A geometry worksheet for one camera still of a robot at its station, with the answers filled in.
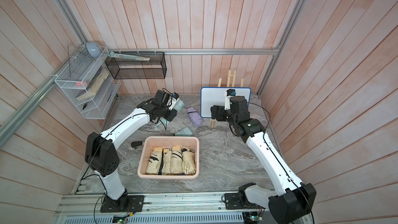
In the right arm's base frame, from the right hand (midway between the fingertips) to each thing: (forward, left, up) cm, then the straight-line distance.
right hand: (217, 107), depth 77 cm
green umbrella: (-1, +29, -11) cm, 31 cm away
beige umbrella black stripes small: (-21, +14, -20) cm, 32 cm away
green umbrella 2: (0, +18, -24) cm, 30 cm away
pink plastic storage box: (-14, +37, -14) cm, 41 cm away
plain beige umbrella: (-24, +26, -22) cm, 42 cm away
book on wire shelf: (+18, +65, +6) cm, 68 cm away
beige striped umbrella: (-20, +21, -20) cm, 35 cm away
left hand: (+4, +25, -11) cm, 28 cm away
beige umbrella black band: (-23, +32, -19) cm, 44 cm away
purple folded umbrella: (+13, +12, -25) cm, 30 cm away
